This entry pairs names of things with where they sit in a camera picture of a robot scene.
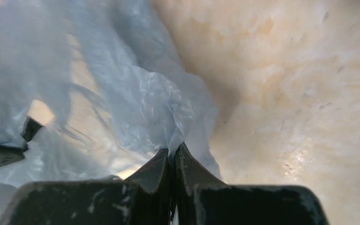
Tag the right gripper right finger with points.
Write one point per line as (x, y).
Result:
(203, 199)

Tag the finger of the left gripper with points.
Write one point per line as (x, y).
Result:
(9, 155)

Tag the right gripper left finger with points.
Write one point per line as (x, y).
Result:
(141, 199)

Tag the blue plastic trash bag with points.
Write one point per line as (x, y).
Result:
(94, 88)

